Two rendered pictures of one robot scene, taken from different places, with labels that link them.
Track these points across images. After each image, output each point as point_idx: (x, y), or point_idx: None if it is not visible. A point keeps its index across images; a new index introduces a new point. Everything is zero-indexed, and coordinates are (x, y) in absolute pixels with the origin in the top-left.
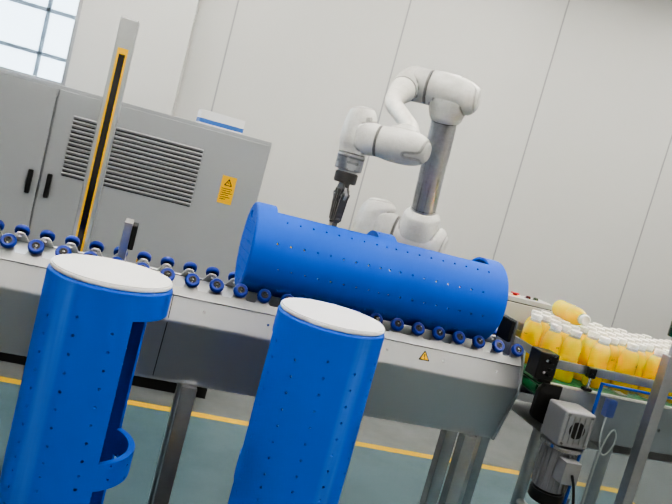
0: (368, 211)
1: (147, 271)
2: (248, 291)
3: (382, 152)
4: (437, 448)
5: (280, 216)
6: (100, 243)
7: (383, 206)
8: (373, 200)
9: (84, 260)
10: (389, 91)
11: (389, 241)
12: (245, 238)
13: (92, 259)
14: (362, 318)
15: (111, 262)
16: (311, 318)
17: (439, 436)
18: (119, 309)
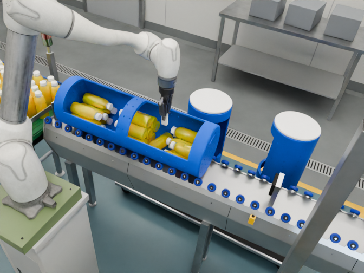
0: (37, 157)
1: (283, 127)
2: (188, 180)
3: None
4: (75, 175)
5: (205, 120)
6: (285, 213)
7: (26, 144)
8: (27, 150)
9: (308, 132)
10: (100, 30)
11: (141, 98)
12: (208, 153)
13: (305, 134)
14: (197, 97)
15: (297, 132)
16: (228, 95)
17: (72, 172)
18: None
